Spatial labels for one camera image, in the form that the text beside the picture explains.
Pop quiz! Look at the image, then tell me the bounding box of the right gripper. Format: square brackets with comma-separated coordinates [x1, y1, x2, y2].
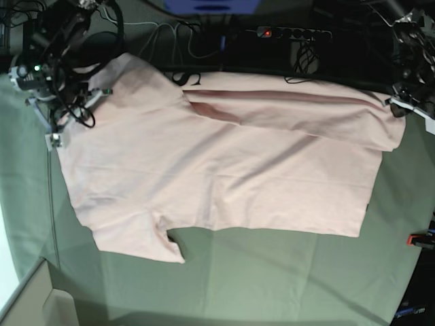
[25, 88, 113, 134]

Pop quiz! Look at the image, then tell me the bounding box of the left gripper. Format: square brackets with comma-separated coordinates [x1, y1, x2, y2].
[385, 84, 434, 119]

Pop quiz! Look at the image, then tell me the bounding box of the pink printed t-shirt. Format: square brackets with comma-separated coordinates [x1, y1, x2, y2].
[58, 54, 406, 263]

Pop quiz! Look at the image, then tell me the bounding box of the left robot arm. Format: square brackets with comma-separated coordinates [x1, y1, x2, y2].
[370, 1, 434, 122]

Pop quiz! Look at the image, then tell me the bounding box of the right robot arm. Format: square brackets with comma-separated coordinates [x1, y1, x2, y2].
[7, 1, 124, 133]

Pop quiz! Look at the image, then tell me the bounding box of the black power strip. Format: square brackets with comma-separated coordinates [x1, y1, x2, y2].
[255, 26, 333, 42]

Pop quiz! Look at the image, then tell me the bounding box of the red black clamp right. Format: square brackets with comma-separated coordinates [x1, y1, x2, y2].
[407, 229, 435, 250]

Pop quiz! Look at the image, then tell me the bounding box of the blue plastic box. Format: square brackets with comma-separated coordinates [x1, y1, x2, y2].
[163, 0, 260, 15]

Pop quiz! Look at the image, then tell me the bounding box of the white cardboard box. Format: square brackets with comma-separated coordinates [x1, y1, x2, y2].
[1, 259, 80, 326]

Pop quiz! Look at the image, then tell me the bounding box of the green table cloth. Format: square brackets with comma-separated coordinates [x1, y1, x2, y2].
[1, 76, 434, 325]

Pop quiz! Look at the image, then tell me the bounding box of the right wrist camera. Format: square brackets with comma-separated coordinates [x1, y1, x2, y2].
[45, 132, 70, 151]

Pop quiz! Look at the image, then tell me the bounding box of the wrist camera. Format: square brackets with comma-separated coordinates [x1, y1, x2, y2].
[45, 132, 70, 151]
[425, 117, 435, 135]

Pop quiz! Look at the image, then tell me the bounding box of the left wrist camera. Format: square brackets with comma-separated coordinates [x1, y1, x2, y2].
[425, 117, 435, 135]

